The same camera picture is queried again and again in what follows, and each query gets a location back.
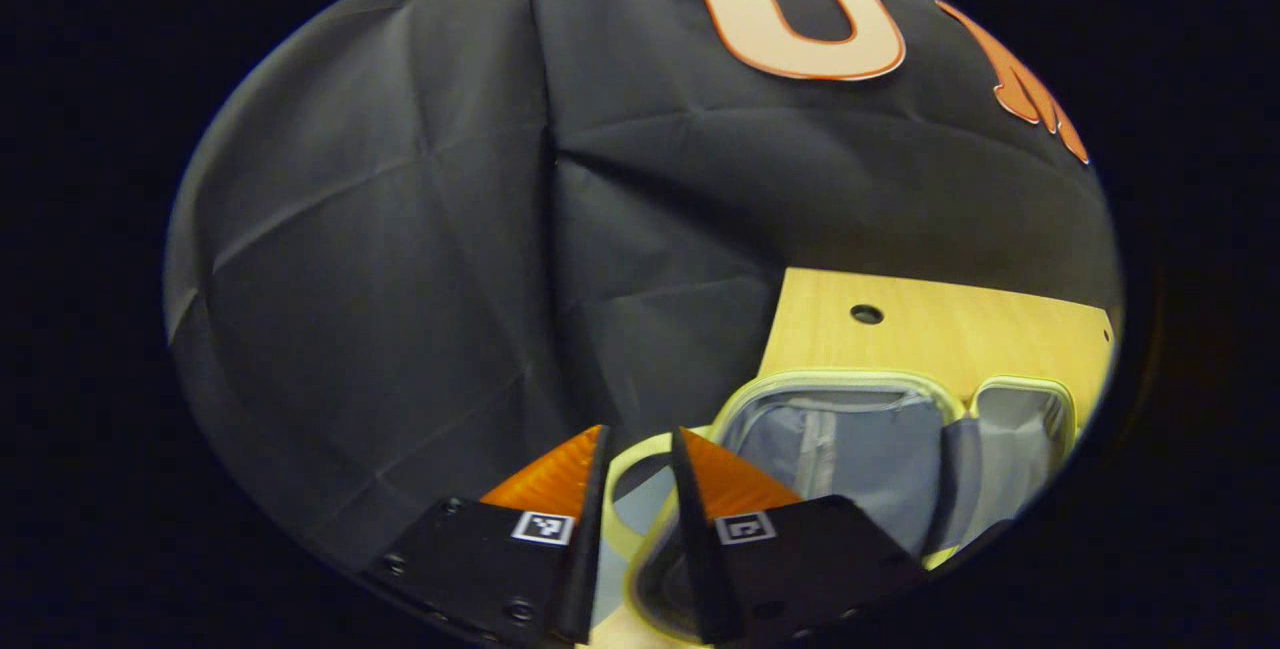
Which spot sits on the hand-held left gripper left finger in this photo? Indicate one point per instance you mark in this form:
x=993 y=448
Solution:
x=590 y=549

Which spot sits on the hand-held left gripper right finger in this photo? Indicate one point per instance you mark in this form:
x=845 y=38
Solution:
x=700 y=569

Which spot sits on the pale yellow suitcase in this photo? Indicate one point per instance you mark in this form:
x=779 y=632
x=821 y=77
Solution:
x=850 y=449

